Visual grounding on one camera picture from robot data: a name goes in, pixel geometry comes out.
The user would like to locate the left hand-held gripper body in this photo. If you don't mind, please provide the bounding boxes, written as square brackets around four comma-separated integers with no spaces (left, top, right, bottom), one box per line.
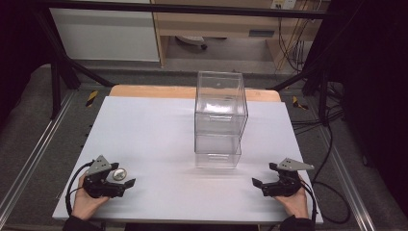
[83,155,126,199]

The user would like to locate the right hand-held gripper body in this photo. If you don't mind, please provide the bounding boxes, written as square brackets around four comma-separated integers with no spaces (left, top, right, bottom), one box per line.
[261,157,316,197]

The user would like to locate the round silver metal tin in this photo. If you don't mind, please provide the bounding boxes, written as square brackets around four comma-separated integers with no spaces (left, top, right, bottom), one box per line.
[112,167,128,182]

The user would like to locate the person's right hand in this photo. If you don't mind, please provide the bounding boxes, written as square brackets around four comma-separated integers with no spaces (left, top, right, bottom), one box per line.
[273,174,310,219]

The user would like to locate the person's left hand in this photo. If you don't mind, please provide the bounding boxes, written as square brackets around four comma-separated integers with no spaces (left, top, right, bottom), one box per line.
[71,172,111,221]

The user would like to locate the white table board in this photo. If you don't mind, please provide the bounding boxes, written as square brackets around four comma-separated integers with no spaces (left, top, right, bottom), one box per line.
[52,95,324,224]

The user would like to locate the clear plastic drawer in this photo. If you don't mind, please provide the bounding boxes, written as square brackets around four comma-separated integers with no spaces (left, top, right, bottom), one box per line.
[194,110,248,137]
[194,133,242,169]

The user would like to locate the yellow black tape strip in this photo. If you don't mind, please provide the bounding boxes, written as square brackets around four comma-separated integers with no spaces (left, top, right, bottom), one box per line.
[85,90,99,108]
[292,95,309,111]

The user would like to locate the black metal stand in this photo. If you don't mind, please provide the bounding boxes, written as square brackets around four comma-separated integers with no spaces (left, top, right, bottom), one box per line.
[268,62,333,127]
[34,9,115,120]

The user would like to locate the clear plastic drawer cabinet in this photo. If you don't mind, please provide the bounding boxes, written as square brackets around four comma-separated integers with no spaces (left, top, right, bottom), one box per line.
[193,70,249,169]

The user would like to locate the white panel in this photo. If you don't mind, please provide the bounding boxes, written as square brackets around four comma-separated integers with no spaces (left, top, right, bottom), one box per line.
[49,7,161,63]

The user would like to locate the black curtain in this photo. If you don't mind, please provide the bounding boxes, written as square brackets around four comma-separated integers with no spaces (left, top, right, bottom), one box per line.
[0,0,44,124]
[320,0,408,220]

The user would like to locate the office chair base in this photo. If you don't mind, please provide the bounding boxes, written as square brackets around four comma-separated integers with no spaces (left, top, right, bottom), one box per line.
[174,35,209,51]

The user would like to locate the light wooden desk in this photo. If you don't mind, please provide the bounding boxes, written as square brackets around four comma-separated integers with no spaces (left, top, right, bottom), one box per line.
[149,0,332,72]

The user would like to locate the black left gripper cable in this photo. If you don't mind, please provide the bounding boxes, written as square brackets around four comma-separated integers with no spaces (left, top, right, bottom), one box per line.
[64,161,95,217]

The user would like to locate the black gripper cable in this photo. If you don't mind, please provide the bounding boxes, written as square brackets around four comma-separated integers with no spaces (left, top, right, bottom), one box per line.
[299,179,319,223]
[64,161,95,217]

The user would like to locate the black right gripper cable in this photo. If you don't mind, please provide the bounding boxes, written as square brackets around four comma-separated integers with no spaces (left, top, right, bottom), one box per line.
[299,179,319,223]

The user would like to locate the black floor cables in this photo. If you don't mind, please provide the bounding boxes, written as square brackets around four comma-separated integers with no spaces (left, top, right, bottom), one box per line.
[289,81,353,225]

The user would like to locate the aluminium floor rail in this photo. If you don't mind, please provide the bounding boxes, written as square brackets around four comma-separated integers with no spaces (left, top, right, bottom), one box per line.
[0,91,77,219]
[317,126,377,231]

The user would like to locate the hanging cable bundle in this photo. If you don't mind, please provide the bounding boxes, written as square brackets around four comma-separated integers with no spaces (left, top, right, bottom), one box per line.
[276,13,310,73]

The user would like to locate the white wall socket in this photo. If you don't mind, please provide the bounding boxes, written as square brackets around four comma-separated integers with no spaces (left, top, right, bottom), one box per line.
[270,0,298,11]

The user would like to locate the black metal frame bar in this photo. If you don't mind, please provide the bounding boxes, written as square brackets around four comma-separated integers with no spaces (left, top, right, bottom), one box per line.
[34,0,342,20]

